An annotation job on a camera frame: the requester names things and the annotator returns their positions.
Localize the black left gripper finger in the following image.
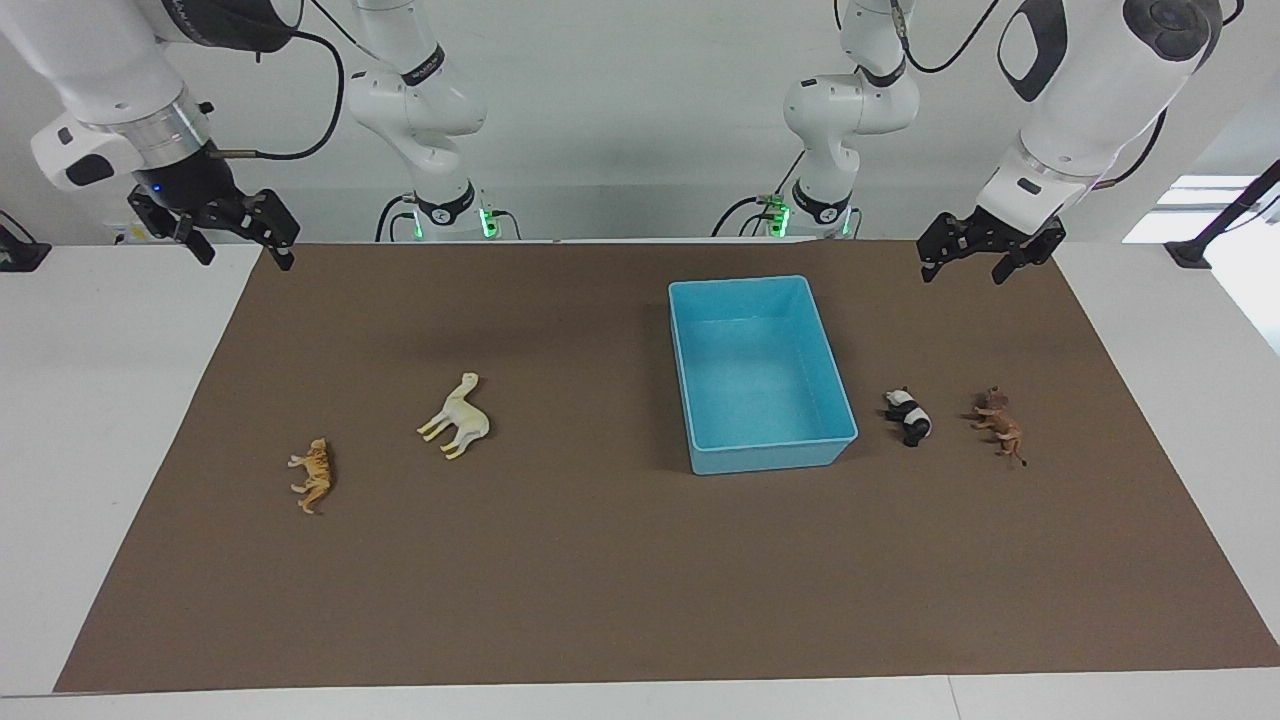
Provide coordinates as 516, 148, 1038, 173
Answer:
917, 211, 969, 285
990, 240, 1053, 286

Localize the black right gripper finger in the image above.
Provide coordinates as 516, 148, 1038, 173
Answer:
230, 188, 302, 272
127, 188, 217, 267

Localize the brown lion toy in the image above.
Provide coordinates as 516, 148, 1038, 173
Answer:
970, 386, 1030, 469

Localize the black white panda toy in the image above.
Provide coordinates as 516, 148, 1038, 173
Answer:
883, 386, 934, 449

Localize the orange tiger toy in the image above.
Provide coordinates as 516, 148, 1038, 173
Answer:
287, 437, 335, 516

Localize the cream camel toy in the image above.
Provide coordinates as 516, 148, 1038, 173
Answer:
416, 371, 492, 461

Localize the light blue storage box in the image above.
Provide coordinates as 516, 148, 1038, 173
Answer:
667, 275, 860, 477

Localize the brown table mat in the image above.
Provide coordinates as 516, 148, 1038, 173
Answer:
53, 240, 1280, 694

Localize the black right base cable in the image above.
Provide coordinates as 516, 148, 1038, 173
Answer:
374, 193, 419, 243

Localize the black base cable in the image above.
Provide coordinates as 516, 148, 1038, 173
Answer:
711, 150, 807, 239
374, 193, 419, 243

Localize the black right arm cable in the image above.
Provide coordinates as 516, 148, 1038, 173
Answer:
214, 0, 347, 162

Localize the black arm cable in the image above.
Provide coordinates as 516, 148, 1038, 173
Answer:
888, 0, 1002, 75
214, 0, 347, 162

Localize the black clamp mount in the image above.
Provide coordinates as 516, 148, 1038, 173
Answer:
0, 210, 52, 273

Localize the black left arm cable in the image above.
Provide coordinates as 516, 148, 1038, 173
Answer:
888, 0, 1002, 75

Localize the black camera stand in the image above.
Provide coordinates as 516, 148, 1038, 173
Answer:
1165, 158, 1280, 270

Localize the black left base cable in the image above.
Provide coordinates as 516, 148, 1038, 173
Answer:
711, 150, 807, 239

